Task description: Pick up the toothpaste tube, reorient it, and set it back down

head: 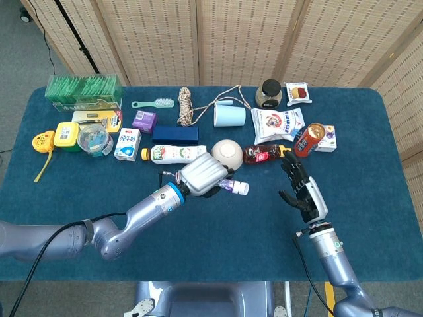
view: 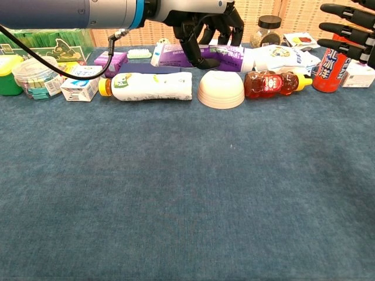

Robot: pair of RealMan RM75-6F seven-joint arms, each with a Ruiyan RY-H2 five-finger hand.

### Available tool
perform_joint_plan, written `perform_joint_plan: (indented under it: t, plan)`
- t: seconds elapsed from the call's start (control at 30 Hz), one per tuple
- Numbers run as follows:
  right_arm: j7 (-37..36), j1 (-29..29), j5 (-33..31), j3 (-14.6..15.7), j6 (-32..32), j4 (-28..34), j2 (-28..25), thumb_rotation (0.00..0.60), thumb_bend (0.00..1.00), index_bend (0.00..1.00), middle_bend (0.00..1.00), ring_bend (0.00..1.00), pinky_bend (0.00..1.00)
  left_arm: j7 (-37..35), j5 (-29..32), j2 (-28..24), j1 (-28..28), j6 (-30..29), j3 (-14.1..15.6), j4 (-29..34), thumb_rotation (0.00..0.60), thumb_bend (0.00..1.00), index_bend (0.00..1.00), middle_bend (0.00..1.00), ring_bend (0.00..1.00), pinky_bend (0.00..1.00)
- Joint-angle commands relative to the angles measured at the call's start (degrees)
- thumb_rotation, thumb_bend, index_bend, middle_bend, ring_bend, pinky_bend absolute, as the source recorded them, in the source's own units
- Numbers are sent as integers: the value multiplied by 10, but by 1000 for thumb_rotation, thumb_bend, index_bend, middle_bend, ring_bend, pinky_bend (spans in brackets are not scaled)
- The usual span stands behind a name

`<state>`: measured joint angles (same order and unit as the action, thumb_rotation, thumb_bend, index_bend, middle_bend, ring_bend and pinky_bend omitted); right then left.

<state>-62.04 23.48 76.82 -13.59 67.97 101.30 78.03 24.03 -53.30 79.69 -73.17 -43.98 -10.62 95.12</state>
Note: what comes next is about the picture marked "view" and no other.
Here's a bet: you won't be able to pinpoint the bamboo folding screen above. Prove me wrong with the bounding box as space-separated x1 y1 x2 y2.
87 0 375 47

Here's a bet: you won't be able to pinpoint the glass jar black lid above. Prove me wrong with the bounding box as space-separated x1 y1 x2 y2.
250 15 282 48

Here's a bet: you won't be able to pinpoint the mint green brush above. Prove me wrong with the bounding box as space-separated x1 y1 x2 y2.
127 49 152 59

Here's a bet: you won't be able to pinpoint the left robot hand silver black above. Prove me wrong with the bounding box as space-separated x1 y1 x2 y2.
145 0 245 71

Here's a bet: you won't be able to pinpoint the red orange soda can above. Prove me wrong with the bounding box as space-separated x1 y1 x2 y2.
312 33 352 94

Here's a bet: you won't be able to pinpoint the white candy bag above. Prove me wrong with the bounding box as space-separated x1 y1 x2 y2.
253 44 322 77

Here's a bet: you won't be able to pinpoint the purple white toothpaste tube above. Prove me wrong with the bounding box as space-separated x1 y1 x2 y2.
150 43 256 73

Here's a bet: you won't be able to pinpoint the green container yellow lid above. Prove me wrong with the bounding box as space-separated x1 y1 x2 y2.
0 54 24 97

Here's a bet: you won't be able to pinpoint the beige bowl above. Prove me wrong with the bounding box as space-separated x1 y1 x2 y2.
196 70 246 109

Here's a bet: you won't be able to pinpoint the razor blister pack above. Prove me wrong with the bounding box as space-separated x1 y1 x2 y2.
57 60 87 74

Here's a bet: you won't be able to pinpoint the small purple box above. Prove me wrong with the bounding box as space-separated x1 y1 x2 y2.
94 51 129 78

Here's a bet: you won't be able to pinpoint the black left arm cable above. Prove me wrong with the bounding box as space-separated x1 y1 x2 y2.
0 25 129 80

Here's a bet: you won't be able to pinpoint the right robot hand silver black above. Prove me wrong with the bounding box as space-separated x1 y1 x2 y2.
317 0 375 70

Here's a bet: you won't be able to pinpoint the white snack packet red yellow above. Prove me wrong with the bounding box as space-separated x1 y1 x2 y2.
283 32 322 49

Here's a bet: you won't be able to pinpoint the white blue milk carton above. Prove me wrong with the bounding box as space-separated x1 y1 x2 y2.
60 66 104 102

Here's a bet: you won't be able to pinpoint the small white purple carton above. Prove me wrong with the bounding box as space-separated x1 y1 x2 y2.
341 58 375 88

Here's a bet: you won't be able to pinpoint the white drink bottle yellow cap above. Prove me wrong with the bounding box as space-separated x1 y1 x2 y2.
98 72 193 102

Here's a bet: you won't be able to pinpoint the clear tub of clips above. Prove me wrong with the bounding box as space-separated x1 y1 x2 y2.
12 57 65 101

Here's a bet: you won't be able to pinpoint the clear box green sachets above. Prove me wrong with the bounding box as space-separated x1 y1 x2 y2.
0 28 96 64

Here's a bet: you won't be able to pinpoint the blue felt table cloth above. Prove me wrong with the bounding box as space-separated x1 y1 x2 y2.
0 40 375 281

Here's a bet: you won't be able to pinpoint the amber bear honey bottle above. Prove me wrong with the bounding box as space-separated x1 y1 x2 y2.
244 70 313 99

